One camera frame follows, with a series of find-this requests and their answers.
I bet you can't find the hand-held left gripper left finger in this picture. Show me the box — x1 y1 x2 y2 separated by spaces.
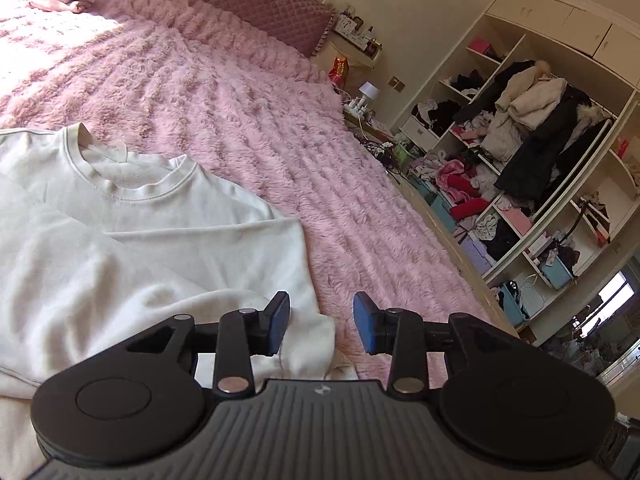
123 291 292 396

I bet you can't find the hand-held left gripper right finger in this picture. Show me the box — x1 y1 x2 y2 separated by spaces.
353 292 521 395

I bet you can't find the white printed sweatshirt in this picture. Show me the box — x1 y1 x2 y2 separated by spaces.
0 122 360 480

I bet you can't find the pile of pink clothes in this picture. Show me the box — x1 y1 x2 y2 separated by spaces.
412 155 493 221

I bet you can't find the blue storage bin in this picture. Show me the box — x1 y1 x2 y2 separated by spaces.
499 280 532 325

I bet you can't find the pink fluffy blanket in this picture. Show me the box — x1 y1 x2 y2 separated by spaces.
0 0 518 391

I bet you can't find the white table lamp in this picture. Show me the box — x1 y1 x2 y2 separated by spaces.
357 81 380 117

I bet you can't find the black long coat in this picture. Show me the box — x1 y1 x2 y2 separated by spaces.
492 85 615 207

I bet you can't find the red snack bag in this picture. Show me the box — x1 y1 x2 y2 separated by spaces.
327 55 352 87

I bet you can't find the beige padded coat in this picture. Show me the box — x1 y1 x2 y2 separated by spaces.
481 60 569 162

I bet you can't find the cream bedside shelf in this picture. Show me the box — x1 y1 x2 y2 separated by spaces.
310 27 386 92

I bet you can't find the white open wardrobe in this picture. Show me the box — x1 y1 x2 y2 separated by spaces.
389 0 640 347

